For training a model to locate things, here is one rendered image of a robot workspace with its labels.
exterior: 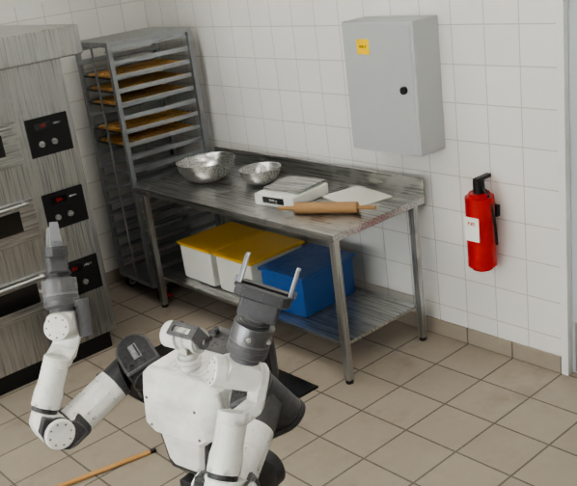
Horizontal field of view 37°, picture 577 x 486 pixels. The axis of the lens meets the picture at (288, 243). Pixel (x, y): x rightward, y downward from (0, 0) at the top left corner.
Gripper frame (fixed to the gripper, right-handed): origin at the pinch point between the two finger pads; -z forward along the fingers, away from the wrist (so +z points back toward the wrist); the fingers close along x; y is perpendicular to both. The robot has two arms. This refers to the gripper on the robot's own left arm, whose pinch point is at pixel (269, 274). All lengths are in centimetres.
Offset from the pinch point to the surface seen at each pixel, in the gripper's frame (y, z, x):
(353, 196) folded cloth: 314, 37, -15
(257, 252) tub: 349, 96, 31
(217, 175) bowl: 365, 59, 70
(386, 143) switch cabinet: 301, 2, -24
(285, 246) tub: 355, 88, 16
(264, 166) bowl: 373, 46, 43
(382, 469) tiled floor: 193, 131, -64
